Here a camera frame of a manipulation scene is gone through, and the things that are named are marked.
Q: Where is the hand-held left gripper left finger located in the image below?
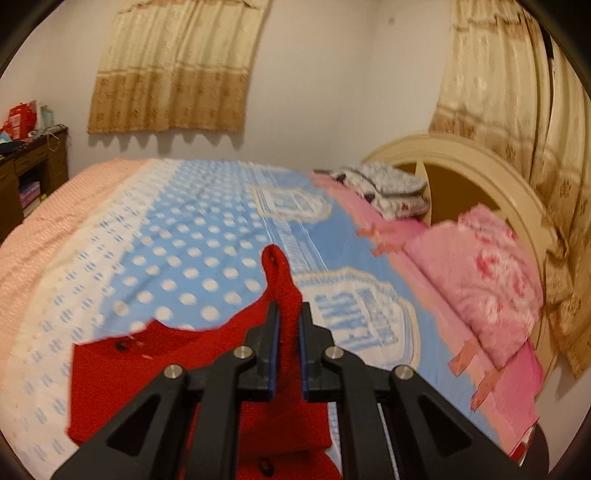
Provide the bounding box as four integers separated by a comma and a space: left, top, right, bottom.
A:
51, 301, 282, 480

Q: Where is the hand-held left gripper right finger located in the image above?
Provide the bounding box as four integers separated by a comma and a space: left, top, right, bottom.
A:
298, 301, 509, 480

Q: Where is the red knit sweater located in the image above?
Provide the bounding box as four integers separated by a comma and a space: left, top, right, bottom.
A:
67, 244, 343, 480

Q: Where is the blue polka dot bed sheet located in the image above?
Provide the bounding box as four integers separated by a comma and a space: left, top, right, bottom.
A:
0, 159, 541, 480

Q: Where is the pink floral pillow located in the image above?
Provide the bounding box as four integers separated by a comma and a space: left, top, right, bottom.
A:
405, 204, 546, 370

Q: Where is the folded grey floral blanket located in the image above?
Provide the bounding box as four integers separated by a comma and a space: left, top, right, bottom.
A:
314, 161, 431, 221

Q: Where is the peach bedspread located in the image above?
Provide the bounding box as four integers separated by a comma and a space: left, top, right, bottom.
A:
0, 158, 160, 282

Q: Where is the cream round headboard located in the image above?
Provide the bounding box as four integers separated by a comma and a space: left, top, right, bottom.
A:
364, 131, 561, 376

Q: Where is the dark wooden desk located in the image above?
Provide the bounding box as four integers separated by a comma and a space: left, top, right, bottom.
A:
0, 126, 70, 232

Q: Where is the short beige patterned curtain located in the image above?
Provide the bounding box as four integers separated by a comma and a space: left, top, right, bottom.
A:
88, 0, 271, 136

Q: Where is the long beige patterned curtain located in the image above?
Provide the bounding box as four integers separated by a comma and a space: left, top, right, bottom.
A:
428, 0, 591, 380

